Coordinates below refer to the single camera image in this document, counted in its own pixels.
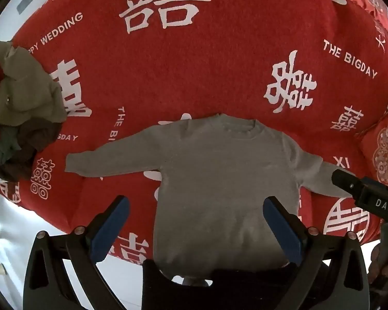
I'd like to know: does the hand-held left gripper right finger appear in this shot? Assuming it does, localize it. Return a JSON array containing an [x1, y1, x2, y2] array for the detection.
[[263, 196, 371, 310]]

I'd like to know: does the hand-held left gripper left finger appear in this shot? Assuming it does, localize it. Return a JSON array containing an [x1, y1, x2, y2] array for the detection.
[[23, 195, 130, 310]]

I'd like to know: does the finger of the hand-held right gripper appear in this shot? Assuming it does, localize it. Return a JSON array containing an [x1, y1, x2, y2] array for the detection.
[[331, 168, 365, 198]]

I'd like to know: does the grey sweater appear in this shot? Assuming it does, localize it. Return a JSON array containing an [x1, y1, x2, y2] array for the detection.
[[65, 114, 359, 280]]

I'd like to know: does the person's right hand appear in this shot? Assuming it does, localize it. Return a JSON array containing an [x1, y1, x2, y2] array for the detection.
[[369, 242, 388, 285]]

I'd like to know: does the red embroidered pillow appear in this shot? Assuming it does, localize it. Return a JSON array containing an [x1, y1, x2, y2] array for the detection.
[[356, 103, 388, 194]]

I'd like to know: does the dark brown garment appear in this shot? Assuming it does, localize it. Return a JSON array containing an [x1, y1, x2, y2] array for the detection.
[[0, 116, 63, 181]]

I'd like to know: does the teal garment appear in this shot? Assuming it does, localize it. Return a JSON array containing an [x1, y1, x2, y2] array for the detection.
[[0, 126, 21, 165]]

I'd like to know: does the olive green garment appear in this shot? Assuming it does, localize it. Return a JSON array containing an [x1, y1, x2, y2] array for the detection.
[[0, 40, 67, 126]]

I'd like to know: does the red printed blanket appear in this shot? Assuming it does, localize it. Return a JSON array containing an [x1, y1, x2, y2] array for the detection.
[[0, 0, 388, 265]]

